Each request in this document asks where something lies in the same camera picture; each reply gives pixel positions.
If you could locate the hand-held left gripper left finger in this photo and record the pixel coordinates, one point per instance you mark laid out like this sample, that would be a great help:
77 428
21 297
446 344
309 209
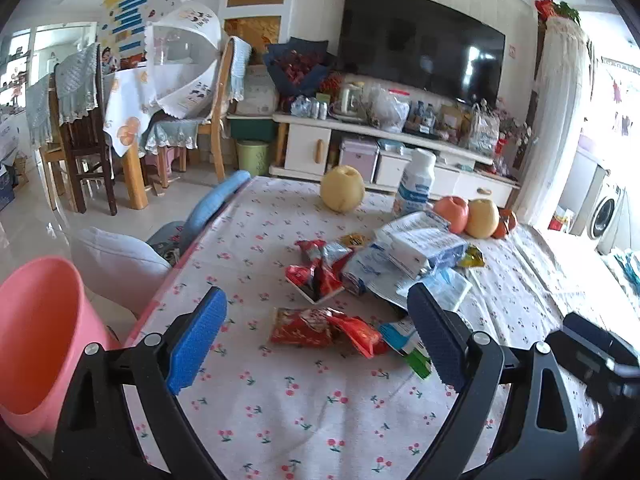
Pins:
200 340

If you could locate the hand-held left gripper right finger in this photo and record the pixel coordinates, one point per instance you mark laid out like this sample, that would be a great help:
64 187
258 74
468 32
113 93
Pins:
435 335

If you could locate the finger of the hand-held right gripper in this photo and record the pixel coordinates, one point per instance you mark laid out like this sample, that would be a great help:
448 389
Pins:
590 345

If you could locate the green white carton piece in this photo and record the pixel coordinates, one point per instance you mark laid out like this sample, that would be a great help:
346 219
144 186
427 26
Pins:
400 337

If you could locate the blue face mask packet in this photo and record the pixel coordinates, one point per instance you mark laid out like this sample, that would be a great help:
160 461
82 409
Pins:
445 287

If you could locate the red orange wrapper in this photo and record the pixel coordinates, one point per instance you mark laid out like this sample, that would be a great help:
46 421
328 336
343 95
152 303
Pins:
360 335

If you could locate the yellow green sachet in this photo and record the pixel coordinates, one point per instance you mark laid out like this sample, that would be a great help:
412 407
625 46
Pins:
471 257

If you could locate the white blue medicine box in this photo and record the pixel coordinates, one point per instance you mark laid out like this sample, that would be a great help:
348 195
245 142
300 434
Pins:
425 245

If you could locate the white blue snack bag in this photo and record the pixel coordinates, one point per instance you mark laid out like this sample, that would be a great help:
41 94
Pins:
361 270

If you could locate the red printed snack packet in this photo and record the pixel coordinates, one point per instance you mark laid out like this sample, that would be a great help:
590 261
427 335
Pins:
300 327

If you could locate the red black snack wrapper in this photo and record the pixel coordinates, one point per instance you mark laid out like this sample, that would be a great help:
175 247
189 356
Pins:
312 282

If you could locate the small red wrapper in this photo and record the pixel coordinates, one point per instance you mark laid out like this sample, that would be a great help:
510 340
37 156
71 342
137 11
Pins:
309 249

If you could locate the pink plastic bucket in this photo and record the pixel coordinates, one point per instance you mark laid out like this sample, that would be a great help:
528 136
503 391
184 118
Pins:
45 340

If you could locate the teal cloth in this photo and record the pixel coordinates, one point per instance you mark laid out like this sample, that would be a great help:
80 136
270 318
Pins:
627 267

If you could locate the grey padded stool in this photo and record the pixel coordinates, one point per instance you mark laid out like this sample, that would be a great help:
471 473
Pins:
117 265

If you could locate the red apple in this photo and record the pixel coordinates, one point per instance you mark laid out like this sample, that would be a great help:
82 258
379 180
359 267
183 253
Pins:
451 215

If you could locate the yellow pear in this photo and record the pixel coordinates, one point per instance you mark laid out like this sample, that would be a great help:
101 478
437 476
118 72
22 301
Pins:
482 219
342 189

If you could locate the cherry print tablecloth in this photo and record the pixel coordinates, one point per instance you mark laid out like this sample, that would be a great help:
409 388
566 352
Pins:
310 410

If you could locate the white washing machine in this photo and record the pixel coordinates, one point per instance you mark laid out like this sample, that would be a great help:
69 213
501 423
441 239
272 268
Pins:
605 215

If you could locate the white bottle blue label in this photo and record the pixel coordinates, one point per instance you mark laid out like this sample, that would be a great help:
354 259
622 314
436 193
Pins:
414 185

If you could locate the wooden dining table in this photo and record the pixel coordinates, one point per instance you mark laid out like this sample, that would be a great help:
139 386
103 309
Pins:
135 180

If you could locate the green waste bin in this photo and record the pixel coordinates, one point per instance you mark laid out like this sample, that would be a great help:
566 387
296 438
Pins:
252 157

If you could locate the pink storage case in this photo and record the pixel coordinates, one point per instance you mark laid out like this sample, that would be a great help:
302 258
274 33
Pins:
359 160

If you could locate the green storage box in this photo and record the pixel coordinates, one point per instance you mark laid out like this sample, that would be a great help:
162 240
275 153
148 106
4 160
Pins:
252 127

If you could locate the white television cabinet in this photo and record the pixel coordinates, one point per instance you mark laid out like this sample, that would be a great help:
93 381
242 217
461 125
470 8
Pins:
305 145

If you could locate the clear plastic bag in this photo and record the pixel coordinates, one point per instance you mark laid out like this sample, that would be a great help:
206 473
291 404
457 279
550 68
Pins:
387 110

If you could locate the dark wooden chair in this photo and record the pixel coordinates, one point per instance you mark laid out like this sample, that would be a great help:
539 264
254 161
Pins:
82 135

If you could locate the standing air conditioner lace cover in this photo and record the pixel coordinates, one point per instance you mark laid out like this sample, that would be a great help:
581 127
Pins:
555 110

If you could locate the light wooden chair blue cover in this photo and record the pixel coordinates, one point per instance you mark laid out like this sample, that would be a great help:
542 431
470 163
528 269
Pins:
220 100

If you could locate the dark blue paper bag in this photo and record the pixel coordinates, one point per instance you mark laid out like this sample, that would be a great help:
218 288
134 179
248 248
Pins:
6 187

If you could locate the glass electric kettle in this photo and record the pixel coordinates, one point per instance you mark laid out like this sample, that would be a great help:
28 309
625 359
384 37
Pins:
348 100

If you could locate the orange print tablecloth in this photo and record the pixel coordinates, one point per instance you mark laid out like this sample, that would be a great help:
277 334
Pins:
127 100

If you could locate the light wooden chair grey cover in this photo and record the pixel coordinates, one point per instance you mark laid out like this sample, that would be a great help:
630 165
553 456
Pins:
45 120

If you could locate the white mesh food cover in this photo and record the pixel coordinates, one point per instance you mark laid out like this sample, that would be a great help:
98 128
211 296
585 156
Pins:
185 60

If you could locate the dark blue flower bouquet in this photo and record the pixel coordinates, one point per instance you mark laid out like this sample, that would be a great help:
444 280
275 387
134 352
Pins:
295 65

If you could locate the black flat television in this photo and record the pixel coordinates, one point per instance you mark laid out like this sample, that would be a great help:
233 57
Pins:
420 40

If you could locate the red flower decoration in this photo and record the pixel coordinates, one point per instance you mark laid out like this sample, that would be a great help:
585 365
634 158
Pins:
557 10

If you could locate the blue yellow wall stickers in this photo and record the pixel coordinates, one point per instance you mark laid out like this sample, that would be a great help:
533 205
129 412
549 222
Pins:
132 7

